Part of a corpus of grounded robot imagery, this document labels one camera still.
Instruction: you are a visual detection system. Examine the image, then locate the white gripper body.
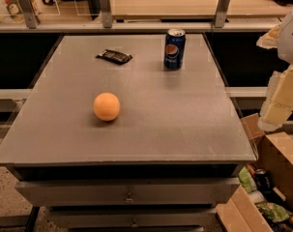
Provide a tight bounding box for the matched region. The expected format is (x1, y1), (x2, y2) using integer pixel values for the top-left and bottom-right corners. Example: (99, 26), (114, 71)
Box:
(278, 8), (293, 64)

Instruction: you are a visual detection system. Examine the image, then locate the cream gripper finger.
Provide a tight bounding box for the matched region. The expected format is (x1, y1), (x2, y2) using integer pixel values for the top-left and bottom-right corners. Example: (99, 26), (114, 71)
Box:
(256, 24), (280, 49)
(257, 65), (293, 131)

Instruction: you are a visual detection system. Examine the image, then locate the blue pepsi can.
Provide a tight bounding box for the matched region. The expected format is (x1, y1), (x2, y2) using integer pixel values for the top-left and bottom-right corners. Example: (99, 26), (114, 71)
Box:
(163, 29), (186, 71)

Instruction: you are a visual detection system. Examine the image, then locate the dark can in box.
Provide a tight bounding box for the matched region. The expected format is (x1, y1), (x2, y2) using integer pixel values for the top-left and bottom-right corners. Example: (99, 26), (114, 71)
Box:
(255, 169), (272, 191)

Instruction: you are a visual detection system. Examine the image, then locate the light green packet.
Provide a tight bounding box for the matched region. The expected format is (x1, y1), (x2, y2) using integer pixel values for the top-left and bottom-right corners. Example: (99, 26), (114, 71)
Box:
(238, 166), (257, 193)

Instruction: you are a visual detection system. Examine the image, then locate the cardboard box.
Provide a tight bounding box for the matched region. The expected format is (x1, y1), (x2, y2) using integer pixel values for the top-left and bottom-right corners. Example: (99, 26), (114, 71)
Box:
(217, 114), (293, 232)

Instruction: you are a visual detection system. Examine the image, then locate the green snack bag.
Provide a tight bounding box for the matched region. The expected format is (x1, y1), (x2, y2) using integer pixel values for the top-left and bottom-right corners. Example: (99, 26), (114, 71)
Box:
(256, 202), (293, 222)

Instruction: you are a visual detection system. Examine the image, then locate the black snack wrapper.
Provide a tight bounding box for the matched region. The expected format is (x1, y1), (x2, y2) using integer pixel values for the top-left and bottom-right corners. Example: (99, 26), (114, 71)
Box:
(97, 49), (132, 65)

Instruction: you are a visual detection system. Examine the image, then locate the orange ball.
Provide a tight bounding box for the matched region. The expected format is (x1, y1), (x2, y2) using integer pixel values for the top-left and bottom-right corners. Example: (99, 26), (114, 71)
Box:
(93, 93), (120, 121)

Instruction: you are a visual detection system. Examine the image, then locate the grey drawer cabinet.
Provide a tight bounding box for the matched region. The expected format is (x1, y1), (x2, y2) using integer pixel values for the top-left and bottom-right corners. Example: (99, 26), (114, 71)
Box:
(0, 34), (255, 232)

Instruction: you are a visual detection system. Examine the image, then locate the lower grey drawer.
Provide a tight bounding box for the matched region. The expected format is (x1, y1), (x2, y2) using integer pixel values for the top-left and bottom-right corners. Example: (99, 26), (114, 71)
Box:
(50, 208), (216, 228)

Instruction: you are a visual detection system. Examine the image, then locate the grey drawer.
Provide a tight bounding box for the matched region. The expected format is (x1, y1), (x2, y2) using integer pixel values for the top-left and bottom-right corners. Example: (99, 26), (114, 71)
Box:
(15, 178), (239, 207)
(50, 208), (216, 228)

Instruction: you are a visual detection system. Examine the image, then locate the white orange package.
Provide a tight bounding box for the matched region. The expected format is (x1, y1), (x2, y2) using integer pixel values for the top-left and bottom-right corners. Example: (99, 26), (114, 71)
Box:
(0, 0), (41, 24)

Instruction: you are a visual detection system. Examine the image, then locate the upper grey drawer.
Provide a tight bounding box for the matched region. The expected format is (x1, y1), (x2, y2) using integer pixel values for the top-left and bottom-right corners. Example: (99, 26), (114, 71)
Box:
(15, 178), (239, 207)

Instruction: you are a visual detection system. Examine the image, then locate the right metal bracket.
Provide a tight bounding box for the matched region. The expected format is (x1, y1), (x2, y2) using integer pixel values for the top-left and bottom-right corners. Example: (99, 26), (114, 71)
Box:
(213, 0), (230, 28)

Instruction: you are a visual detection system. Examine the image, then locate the metal bracket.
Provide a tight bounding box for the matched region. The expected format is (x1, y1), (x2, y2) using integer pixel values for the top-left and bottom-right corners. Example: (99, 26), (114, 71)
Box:
(213, 0), (230, 28)
(18, 0), (39, 29)
(99, 0), (113, 28)

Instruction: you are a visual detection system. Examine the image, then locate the middle metal bracket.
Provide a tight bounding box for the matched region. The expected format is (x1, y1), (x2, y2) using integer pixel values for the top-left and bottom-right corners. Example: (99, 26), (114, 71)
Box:
(99, 0), (113, 28)

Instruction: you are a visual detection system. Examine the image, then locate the left metal bracket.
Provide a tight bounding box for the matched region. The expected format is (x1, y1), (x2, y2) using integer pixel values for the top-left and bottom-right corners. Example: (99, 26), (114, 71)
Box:
(18, 0), (39, 29)

